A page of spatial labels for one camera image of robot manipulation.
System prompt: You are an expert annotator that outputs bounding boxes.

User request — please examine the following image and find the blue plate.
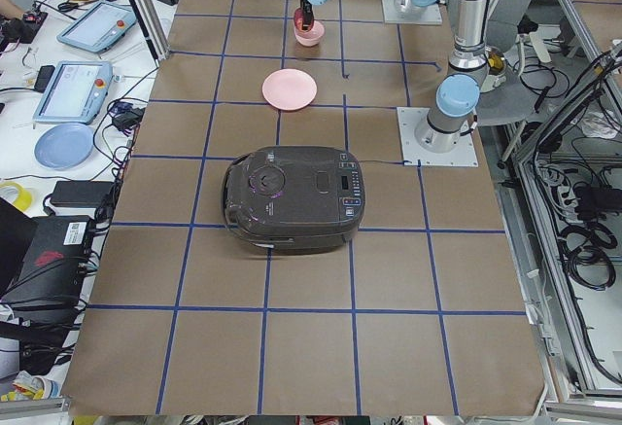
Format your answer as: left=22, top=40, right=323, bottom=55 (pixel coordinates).
left=34, top=123, right=93, bottom=170

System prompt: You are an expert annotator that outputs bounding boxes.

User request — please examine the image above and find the pink bowl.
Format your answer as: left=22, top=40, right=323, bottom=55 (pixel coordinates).
left=294, top=20, right=326, bottom=47

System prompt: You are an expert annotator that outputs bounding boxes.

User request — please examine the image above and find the pink plate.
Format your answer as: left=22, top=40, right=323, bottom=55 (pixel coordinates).
left=261, top=69, right=317, bottom=111

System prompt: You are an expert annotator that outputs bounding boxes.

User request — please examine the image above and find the aluminium frame post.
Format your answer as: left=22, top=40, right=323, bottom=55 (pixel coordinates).
left=128, top=0, right=170, bottom=61

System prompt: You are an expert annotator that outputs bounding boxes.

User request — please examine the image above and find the red apple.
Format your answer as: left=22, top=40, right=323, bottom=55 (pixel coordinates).
left=294, top=8, right=313, bottom=32

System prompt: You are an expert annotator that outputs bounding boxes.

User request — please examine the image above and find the dark grey rice cooker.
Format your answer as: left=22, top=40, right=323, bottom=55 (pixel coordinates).
left=222, top=146, right=365, bottom=251

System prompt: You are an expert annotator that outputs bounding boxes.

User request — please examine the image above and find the black computer box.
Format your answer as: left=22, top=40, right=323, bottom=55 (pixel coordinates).
left=1, top=200, right=95, bottom=323

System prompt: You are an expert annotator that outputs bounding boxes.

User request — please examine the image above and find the grey chair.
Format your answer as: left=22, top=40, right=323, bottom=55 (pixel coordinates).
left=475, top=0, right=532, bottom=65

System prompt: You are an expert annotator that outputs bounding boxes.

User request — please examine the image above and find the blue teach pendant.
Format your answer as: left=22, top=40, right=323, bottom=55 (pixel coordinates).
left=56, top=1, right=137, bottom=53
left=32, top=61, right=113, bottom=124

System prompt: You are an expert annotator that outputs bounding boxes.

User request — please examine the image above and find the yellow tape roll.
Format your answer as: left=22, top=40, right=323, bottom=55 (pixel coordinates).
left=0, top=181, right=33, bottom=212

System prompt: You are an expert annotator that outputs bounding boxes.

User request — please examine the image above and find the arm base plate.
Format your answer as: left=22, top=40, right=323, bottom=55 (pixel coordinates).
left=381, top=0, right=442, bottom=25
left=397, top=107, right=478, bottom=167

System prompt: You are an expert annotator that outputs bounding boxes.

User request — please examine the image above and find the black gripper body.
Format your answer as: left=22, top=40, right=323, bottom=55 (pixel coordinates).
left=299, top=0, right=312, bottom=15

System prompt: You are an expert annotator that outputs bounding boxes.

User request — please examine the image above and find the black power adapter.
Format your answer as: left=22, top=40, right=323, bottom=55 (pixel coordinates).
left=50, top=181, right=113, bottom=208

